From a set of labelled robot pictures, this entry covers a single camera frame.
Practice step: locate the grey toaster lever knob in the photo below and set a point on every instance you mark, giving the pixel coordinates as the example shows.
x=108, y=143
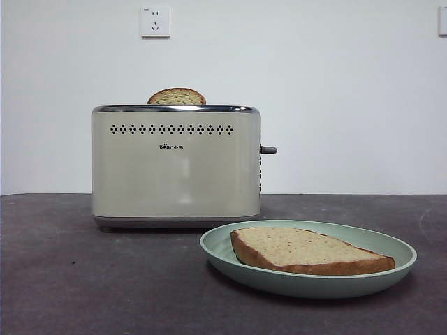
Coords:
x=269, y=149

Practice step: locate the brown toasted bread slice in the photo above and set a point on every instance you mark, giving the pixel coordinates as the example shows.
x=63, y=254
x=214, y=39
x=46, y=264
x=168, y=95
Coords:
x=300, y=251
x=176, y=97

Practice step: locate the pale green round plate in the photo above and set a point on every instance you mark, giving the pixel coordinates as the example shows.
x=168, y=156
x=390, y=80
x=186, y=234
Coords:
x=307, y=288

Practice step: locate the white wall power socket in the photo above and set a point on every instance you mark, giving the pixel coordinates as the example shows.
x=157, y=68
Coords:
x=155, y=22

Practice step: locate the white wall switch plate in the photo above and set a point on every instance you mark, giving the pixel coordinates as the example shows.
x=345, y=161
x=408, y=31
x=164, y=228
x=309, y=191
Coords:
x=443, y=21

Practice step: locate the cream toaster with chrome rim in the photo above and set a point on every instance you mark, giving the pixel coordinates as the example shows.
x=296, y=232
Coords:
x=167, y=174

